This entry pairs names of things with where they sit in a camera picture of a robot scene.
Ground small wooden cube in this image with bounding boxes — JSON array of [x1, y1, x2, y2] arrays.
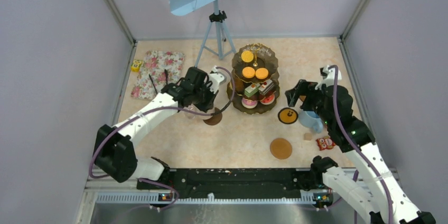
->
[[303, 133, 313, 141]]

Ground yellow round biscuit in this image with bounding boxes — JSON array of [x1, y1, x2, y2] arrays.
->
[[240, 50, 255, 63], [241, 67, 255, 79], [255, 68, 269, 80]]

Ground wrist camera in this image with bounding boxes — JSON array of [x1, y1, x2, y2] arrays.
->
[[315, 64, 342, 90], [208, 66, 227, 94]]

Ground green layered cake slice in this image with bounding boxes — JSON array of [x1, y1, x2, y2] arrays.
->
[[244, 83, 260, 100]]

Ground orange sprinkled donut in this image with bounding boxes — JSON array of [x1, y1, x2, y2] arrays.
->
[[259, 94, 275, 105]]

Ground round golden bun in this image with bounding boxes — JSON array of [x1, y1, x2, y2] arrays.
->
[[234, 77, 245, 94]]

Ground black orange round coaster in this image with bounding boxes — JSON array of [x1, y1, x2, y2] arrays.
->
[[277, 107, 298, 125]]

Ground three-tier glass cake stand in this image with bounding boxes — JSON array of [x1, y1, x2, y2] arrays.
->
[[227, 43, 280, 115]]

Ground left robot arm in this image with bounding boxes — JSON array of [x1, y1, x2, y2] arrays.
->
[[92, 67, 226, 189]]

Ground light blue mug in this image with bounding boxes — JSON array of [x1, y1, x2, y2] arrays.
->
[[298, 110, 323, 133]]

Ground dark brown round coaster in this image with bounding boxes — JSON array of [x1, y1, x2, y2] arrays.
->
[[202, 107, 223, 126]]

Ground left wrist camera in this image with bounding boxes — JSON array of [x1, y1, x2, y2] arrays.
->
[[208, 66, 227, 94]]

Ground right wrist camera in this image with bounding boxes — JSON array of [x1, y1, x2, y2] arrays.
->
[[315, 64, 342, 90]]

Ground floral serving tray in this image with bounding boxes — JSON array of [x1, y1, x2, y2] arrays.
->
[[130, 50, 185, 100]]

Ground brown white layered cake slice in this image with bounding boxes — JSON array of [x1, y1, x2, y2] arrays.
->
[[258, 79, 275, 96]]

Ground pink frosted donut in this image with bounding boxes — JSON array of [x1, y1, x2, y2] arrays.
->
[[241, 98, 258, 109]]

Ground light brown round coaster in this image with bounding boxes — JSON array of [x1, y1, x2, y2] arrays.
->
[[269, 138, 293, 160]]

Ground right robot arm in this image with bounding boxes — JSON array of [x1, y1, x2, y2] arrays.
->
[[285, 79, 436, 223]]

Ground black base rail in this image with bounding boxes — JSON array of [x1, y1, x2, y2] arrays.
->
[[86, 168, 372, 205]]

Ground yellow dice block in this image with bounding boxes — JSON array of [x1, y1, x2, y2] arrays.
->
[[130, 60, 143, 72]]

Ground red snack packet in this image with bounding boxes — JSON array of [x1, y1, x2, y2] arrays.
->
[[316, 136, 336, 151]]

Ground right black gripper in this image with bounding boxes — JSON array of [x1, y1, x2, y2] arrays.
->
[[285, 79, 334, 127]]

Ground black metal tongs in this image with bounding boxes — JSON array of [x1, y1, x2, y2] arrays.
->
[[148, 69, 169, 95]]

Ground blue tripod stand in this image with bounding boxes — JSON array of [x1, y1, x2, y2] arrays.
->
[[194, 0, 237, 67]]

